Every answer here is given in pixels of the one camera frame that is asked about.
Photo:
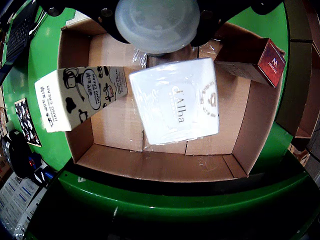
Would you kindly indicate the black round device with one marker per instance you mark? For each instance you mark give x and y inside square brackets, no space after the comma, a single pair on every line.
[16,155]

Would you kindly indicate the printed paper sheet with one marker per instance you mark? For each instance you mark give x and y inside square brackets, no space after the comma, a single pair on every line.
[30,217]
[12,200]

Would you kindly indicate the dark red carton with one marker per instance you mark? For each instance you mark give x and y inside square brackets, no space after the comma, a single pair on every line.
[271,65]

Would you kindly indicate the green metal shelf unit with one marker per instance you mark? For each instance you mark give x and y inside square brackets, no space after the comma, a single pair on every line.
[150,200]

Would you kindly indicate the white bottle with teal label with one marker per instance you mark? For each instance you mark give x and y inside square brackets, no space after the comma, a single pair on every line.
[157,22]

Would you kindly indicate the tall white carton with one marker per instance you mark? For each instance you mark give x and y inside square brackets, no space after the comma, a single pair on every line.
[175,105]

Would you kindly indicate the black card with white pattern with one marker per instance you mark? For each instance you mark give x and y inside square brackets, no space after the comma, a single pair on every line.
[27,122]

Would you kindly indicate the cow print hand cream box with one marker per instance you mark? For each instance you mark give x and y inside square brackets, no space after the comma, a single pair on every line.
[82,95]

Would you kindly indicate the black laptop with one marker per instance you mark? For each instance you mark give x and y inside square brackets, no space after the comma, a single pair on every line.
[20,35]

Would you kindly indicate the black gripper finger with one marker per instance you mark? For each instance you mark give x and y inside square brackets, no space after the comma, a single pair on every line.
[100,12]
[220,11]

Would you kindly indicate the shallow cardboard tray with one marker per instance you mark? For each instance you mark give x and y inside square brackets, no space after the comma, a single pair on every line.
[175,165]

